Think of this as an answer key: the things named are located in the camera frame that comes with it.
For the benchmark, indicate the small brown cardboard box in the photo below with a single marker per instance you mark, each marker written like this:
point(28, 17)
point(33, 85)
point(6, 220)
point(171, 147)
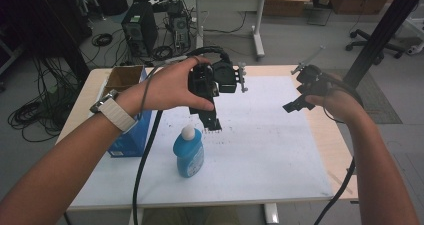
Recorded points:
point(286, 5)

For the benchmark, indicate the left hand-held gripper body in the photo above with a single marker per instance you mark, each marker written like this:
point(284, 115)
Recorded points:
point(225, 78)

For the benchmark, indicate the blue cardboard box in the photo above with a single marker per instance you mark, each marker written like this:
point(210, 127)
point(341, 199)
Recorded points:
point(133, 141)

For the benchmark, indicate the black office chair base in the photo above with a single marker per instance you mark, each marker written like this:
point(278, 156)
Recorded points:
point(373, 45)

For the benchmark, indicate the person's left hand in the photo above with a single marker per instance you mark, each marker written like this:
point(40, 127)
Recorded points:
point(166, 88)

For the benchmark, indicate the white table leg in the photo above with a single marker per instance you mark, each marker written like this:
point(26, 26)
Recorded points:
point(271, 213)

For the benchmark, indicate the open computer case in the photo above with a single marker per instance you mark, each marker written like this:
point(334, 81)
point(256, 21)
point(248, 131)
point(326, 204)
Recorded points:
point(180, 28)

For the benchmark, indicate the black computer tower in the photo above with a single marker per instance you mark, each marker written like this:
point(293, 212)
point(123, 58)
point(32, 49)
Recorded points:
point(140, 28)

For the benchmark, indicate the grey floor mat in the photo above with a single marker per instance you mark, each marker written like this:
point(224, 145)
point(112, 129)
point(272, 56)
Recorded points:
point(383, 108)

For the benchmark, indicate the white table mat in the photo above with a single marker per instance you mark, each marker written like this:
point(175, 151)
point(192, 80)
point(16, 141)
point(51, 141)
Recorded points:
point(260, 151)

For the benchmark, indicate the person's right hand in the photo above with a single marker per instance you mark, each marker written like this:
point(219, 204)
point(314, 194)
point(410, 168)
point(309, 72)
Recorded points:
point(343, 101)

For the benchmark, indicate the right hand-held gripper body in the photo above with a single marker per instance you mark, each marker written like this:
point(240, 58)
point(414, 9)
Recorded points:
point(313, 81)

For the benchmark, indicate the black cabinet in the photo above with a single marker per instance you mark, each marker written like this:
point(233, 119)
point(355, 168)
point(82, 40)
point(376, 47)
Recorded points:
point(50, 28)

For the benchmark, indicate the black metal pole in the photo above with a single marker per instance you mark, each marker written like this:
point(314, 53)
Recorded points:
point(383, 35)

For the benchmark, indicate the blue spray bottle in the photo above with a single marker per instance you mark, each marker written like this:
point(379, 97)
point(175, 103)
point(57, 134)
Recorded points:
point(189, 155)

